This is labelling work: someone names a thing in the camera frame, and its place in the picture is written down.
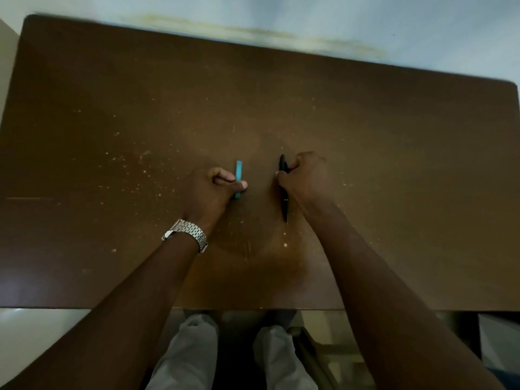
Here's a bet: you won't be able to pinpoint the blue fabric item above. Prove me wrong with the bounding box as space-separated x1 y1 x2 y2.
485 365 520 390

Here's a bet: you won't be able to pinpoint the white box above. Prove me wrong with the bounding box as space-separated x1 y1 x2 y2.
477 312 520 374

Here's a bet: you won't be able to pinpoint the person's left hand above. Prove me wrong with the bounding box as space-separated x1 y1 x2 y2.
183 166 249 236

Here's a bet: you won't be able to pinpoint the person's right hand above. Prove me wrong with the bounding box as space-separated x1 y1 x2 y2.
276 151 340 222

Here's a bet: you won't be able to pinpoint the silver metal wristwatch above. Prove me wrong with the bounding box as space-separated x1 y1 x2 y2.
161 219 209 254

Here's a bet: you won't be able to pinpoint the black pen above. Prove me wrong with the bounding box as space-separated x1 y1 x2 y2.
278 154 290 224

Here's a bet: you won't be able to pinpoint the black table leg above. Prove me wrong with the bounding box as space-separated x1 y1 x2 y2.
459 312 482 358

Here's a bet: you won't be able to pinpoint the person's left leg white trousers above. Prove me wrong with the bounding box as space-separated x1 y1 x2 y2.
146 314 220 390

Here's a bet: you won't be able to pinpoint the wooden chair frame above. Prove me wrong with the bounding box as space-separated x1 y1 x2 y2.
288 327 374 390

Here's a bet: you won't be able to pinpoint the person's right forearm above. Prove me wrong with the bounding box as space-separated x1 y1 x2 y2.
308 203 504 390

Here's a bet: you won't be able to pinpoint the person's left forearm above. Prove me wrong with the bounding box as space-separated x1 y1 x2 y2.
0 235 202 390

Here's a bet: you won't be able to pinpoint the person's right leg white trousers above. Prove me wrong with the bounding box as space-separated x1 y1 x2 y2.
253 324 320 390

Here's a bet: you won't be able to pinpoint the person's leg white trousers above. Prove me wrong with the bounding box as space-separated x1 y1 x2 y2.
253 324 320 390
146 314 220 390

